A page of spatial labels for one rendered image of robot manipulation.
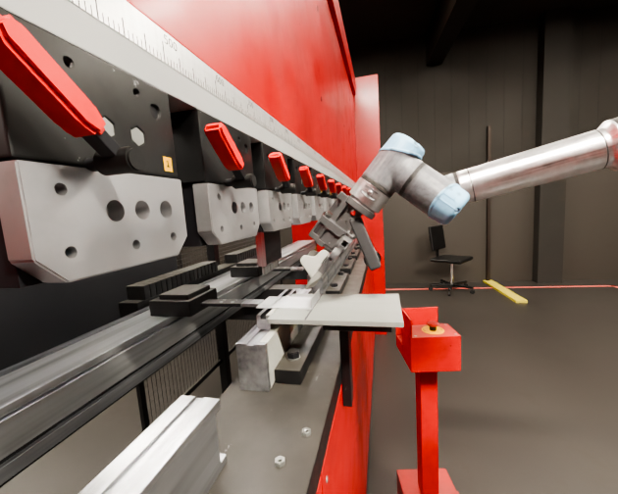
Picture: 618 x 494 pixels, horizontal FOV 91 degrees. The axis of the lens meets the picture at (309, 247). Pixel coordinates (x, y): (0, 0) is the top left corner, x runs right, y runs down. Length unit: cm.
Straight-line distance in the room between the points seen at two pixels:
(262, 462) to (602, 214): 542
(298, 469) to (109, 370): 38
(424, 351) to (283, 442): 68
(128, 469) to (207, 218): 27
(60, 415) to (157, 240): 39
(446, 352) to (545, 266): 418
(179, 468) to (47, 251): 27
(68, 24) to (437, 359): 110
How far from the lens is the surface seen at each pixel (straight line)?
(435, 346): 111
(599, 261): 570
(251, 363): 62
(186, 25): 45
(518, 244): 517
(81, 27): 32
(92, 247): 27
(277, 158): 55
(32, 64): 23
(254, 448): 53
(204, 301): 80
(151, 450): 43
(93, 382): 67
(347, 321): 59
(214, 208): 40
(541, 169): 76
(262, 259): 64
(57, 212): 26
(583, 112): 557
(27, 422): 62
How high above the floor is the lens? 121
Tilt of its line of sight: 7 degrees down
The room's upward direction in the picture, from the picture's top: 4 degrees counter-clockwise
